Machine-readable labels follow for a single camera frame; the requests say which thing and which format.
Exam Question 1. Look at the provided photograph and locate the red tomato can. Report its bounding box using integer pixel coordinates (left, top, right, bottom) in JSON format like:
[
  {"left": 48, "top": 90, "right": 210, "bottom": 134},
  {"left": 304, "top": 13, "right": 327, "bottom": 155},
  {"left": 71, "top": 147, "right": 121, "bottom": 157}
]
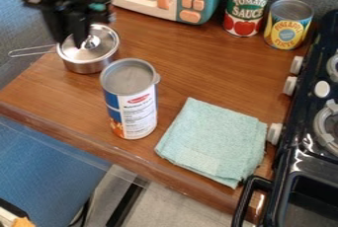
[{"left": 221, "top": 0, "right": 274, "bottom": 38}]

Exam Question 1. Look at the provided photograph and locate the light green cloth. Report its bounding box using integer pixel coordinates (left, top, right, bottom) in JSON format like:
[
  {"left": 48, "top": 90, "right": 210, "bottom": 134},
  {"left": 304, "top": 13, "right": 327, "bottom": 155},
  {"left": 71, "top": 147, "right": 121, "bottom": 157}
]
[{"left": 152, "top": 97, "right": 270, "bottom": 189}]

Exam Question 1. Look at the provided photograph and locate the yellow pineapple can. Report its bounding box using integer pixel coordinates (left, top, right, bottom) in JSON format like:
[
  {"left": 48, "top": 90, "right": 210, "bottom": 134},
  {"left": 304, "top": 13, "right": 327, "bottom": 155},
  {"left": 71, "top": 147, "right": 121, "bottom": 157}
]
[{"left": 262, "top": 0, "right": 316, "bottom": 51}]

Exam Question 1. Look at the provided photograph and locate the silver pot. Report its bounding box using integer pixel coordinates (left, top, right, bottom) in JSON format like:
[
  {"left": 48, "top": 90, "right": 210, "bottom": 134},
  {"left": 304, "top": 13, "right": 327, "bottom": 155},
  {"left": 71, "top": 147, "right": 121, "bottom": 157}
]
[{"left": 6, "top": 23, "right": 122, "bottom": 75}]

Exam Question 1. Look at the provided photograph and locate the blue and white can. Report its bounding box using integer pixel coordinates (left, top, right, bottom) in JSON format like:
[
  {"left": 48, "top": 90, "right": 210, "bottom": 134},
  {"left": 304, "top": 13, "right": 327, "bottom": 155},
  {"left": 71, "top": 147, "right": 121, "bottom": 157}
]
[{"left": 99, "top": 57, "right": 163, "bottom": 141}]

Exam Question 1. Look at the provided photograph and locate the silver lid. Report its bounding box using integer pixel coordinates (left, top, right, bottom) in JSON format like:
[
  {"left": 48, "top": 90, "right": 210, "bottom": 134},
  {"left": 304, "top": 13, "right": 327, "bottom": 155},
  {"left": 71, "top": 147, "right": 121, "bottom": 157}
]
[{"left": 57, "top": 23, "right": 122, "bottom": 64}]

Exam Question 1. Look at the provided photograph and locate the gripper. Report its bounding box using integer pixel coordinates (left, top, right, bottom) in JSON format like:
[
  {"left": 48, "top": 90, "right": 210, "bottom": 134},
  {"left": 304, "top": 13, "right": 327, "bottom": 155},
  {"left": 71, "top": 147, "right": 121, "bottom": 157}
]
[{"left": 38, "top": 0, "right": 117, "bottom": 49}]

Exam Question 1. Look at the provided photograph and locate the toy stove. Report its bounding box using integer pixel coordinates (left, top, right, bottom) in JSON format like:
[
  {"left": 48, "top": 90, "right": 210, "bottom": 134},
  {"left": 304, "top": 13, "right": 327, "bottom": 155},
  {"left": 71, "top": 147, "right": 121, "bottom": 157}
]
[{"left": 230, "top": 9, "right": 338, "bottom": 227}]

